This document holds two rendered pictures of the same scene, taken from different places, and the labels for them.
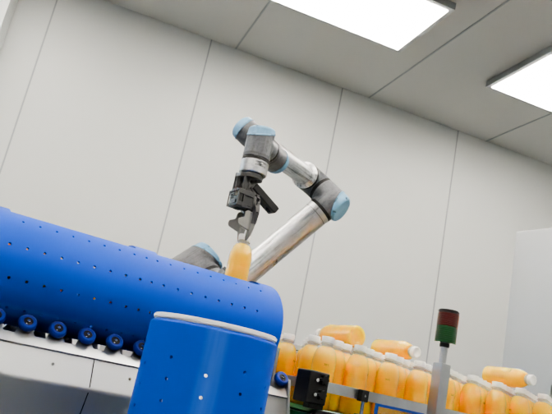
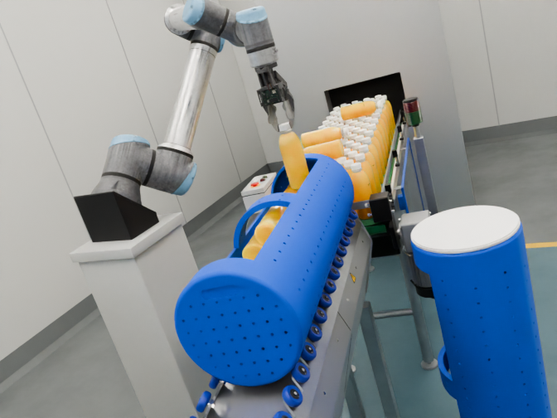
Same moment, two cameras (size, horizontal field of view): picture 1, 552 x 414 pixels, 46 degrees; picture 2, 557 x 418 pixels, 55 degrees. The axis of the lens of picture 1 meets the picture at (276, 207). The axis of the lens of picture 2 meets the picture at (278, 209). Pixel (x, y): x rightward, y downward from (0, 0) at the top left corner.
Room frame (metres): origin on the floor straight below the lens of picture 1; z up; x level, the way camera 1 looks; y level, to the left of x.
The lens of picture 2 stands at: (0.79, 1.28, 1.64)
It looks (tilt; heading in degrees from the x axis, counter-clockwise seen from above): 17 degrees down; 319
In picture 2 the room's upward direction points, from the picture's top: 17 degrees counter-clockwise
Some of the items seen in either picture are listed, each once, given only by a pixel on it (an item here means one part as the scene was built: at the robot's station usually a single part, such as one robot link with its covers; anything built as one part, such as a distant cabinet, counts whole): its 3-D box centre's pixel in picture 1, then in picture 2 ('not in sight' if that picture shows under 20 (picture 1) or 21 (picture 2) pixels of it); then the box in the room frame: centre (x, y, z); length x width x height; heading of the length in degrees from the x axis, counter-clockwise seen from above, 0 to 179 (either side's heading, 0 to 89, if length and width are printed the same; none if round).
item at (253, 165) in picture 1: (254, 169); (263, 57); (2.01, 0.09, 1.58); 0.10 x 0.09 x 0.05; 29
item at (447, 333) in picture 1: (445, 334); (414, 117); (1.97, -0.58, 1.18); 0.06 x 0.06 x 0.05
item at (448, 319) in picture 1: (448, 319); (411, 105); (1.97, -0.58, 1.23); 0.06 x 0.06 x 0.04
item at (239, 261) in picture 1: (237, 270); (293, 157); (2.03, 0.08, 1.25); 0.07 x 0.07 x 0.19
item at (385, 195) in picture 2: (310, 388); (380, 208); (1.95, -0.20, 0.95); 0.10 x 0.07 x 0.10; 29
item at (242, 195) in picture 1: (246, 192); (270, 85); (2.01, 0.10, 1.50); 0.09 x 0.08 x 0.12; 119
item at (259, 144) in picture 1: (259, 145); (254, 29); (2.02, 0.09, 1.67); 0.10 x 0.09 x 0.12; 155
